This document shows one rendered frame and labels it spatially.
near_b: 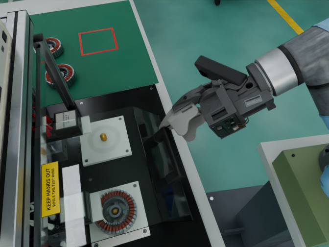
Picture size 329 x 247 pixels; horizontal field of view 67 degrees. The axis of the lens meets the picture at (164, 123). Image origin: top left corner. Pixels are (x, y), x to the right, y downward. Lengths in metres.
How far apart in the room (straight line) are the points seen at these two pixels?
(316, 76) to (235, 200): 1.19
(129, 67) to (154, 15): 1.70
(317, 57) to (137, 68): 0.74
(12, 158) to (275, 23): 2.64
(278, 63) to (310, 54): 0.05
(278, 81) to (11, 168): 0.44
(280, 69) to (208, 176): 1.24
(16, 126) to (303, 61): 0.49
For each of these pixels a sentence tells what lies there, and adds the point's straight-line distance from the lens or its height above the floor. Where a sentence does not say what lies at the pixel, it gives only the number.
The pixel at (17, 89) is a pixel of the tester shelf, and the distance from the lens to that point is 0.56.
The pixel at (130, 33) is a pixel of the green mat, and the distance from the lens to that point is 1.24.
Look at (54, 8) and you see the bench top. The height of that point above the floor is 0.75.
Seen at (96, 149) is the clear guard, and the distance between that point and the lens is 0.48.
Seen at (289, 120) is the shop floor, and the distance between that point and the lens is 2.00.
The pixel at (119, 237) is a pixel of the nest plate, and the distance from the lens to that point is 0.71.
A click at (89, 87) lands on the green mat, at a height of 0.75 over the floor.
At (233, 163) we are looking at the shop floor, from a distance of 1.69.
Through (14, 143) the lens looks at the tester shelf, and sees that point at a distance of 0.49.
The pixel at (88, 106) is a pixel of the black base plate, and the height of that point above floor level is 0.77.
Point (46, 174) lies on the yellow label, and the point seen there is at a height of 1.07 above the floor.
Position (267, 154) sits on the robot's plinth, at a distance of 0.88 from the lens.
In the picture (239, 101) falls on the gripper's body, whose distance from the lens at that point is 0.45.
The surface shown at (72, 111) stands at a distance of 0.74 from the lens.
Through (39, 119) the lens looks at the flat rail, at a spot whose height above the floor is 1.04.
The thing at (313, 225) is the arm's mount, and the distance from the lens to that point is 0.76.
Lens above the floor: 1.48
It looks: 56 degrees down
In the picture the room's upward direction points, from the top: straight up
